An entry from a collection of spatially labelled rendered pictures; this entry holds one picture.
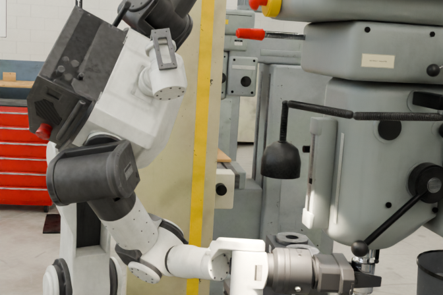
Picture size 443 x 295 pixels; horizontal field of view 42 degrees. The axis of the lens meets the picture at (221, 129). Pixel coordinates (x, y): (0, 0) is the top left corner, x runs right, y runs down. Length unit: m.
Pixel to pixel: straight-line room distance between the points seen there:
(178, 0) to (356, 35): 0.52
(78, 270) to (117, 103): 0.56
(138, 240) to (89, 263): 0.35
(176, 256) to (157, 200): 1.58
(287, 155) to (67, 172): 0.42
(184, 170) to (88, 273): 1.33
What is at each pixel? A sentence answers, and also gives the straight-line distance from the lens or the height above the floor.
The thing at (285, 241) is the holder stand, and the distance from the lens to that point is 1.64.
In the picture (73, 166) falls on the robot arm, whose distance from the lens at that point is 1.15.
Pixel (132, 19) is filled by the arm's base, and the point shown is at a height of 1.72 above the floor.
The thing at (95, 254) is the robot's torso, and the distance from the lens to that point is 1.60.
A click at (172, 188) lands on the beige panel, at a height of 0.96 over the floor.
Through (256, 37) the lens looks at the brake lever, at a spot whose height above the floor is 1.69.
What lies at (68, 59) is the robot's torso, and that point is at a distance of 1.21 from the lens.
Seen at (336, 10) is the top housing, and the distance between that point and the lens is 0.97.
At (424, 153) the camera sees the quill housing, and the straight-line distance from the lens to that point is 1.11.
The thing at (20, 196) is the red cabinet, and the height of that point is 0.16.
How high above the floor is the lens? 1.68
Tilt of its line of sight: 8 degrees down
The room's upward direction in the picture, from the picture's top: 3 degrees clockwise
